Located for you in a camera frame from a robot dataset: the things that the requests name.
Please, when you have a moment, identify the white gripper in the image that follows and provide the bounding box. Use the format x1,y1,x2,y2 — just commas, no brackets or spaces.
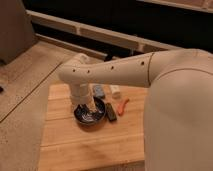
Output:
69,84,96,111

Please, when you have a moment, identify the white bottle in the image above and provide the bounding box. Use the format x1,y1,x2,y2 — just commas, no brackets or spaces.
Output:
110,85,121,99

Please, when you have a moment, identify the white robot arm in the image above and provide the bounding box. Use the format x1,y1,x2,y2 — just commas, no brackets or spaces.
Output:
59,49,213,171

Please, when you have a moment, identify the dark ceramic bowl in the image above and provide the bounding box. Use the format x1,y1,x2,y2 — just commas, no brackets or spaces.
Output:
74,97,106,125

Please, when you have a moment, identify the blue sponge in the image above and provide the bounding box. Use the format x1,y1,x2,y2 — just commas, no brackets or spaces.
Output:
93,85,105,99

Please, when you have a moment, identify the black rectangular block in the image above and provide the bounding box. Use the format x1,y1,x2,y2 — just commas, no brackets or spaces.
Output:
106,103,117,122

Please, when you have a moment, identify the orange carrot toy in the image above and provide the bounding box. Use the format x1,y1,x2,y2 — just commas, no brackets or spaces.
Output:
117,98,129,116

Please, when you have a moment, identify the wooden board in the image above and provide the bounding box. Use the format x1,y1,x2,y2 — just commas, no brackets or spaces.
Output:
38,83,147,171

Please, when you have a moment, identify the grey cabinet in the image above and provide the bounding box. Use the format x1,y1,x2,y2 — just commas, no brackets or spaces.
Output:
0,0,37,64

